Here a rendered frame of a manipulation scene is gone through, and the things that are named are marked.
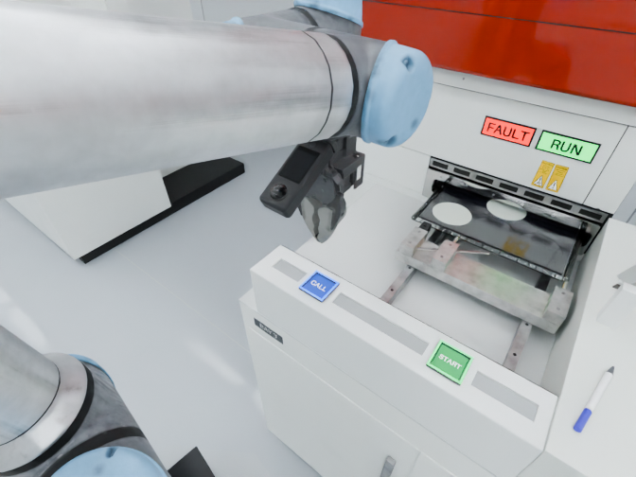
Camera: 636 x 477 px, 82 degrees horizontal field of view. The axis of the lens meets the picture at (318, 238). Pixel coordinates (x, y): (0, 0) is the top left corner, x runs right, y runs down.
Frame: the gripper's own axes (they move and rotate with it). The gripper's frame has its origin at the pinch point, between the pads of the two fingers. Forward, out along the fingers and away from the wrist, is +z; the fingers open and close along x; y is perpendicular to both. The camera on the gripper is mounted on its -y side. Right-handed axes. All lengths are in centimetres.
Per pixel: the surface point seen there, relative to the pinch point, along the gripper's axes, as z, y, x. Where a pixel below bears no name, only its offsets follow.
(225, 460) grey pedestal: 26.6, -29.1, -3.2
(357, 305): 13.0, 1.4, -8.0
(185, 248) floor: 109, 42, 133
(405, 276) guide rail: 23.7, 22.9, -8.5
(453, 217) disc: 18.7, 45.1, -10.2
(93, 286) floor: 109, -7, 147
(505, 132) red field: -1, 58, -13
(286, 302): 15.8, -4.4, 4.4
